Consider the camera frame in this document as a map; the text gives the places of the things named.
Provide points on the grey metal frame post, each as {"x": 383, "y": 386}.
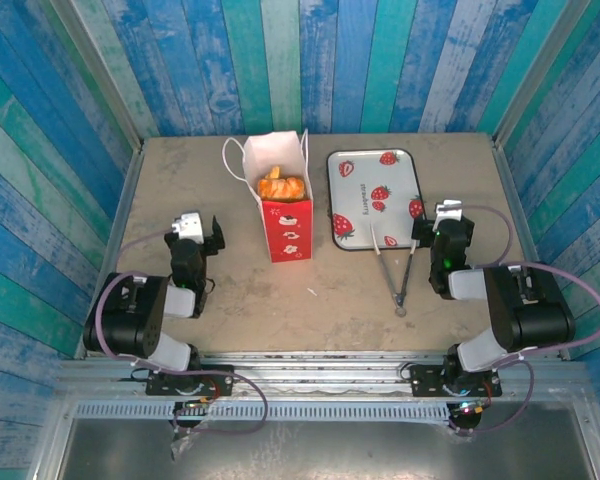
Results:
{"x": 537, "y": 65}
{"x": 99, "y": 65}

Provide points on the white metal tongs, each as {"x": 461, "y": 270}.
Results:
{"x": 399, "y": 299}

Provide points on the long fake bread roll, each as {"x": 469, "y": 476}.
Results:
{"x": 275, "y": 176}

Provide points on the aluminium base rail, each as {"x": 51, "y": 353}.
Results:
{"x": 320, "y": 375}

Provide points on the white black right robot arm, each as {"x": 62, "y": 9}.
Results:
{"x": 530, "y": 310}

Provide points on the red white paper bag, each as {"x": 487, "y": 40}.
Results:
{"x": 287, "y": 235}

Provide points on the white strawberry print tray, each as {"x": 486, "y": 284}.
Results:
{"x": 365, "y": 170}

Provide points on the small electronics board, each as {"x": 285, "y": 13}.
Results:
{"x": 195, "y": 405}
{"x": 467, "y": 409}

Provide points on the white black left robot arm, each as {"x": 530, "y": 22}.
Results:
{"x": 125, "y": 320}

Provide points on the grey metal sheet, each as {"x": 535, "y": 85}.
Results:
{"x": 355, "y": 450}

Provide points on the grey metal table edge rail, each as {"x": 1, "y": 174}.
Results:
{"x": 520, "y": 210}
{"x": 125, "y": 200}

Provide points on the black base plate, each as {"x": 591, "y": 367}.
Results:
{"x": 425, "y": 382}
{"x": 220, "y": 380}

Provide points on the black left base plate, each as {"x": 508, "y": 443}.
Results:
{"x": 220, "y": 380}

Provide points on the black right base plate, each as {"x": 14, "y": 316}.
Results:
{"x": 425, "y": 382}

